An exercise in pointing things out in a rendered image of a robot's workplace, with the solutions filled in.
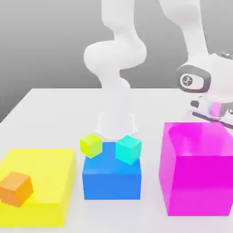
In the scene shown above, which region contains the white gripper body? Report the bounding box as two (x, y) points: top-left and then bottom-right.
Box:
(189, 106), (233, 130)

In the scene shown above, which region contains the small cyan cube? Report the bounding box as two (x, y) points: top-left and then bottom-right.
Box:
(115, 135), (142, 165)

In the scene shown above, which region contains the small lime green cube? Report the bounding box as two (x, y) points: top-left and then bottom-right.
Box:
(80, 133), (103, 159)

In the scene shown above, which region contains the small orange cube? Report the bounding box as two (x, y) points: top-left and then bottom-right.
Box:
(0, 171), (34, 208)

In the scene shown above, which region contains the large magenta box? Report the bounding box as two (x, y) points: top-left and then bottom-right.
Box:
(158, 122), (233, 217)

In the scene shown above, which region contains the large blue box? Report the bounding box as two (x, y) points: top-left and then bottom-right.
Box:
(82, 141), (142, 200)

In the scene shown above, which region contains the large yellow box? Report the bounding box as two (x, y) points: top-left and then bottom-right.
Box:
(0, 148), (76, 228)

